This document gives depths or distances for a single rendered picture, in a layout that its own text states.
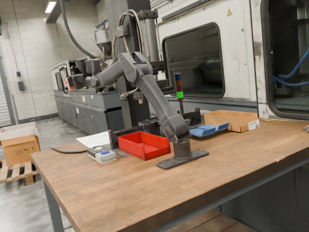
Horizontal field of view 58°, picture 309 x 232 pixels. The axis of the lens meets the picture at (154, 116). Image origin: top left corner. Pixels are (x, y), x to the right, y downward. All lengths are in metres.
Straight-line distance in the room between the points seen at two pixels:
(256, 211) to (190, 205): 1.26
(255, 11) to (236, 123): 0.63
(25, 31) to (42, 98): 2.30
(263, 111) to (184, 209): 1.02
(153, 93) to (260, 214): 1.22
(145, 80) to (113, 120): 3.48
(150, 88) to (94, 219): 0.52
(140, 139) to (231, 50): 0.86
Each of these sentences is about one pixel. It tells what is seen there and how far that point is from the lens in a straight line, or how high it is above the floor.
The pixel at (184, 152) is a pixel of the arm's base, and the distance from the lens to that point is 1.00.
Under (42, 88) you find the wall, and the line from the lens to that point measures 10.48.
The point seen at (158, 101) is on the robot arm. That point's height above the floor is 1.12.
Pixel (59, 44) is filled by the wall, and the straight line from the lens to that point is 10.67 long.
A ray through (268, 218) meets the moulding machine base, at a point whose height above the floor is 0.24.
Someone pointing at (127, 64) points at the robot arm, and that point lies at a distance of 1.09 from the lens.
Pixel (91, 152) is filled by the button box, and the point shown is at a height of 0.93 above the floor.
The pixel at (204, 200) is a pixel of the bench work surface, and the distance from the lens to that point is 0.80.
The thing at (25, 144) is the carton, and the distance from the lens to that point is 4.54.
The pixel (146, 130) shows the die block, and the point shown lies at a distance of 1.36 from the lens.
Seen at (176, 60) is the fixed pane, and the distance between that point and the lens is 2.40.
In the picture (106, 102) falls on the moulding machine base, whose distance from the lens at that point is 4.46.
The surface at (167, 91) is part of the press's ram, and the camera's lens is 1.39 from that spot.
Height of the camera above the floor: 1.25
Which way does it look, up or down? 10 degrees down
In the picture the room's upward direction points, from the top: 8 degrees counter-clockwise
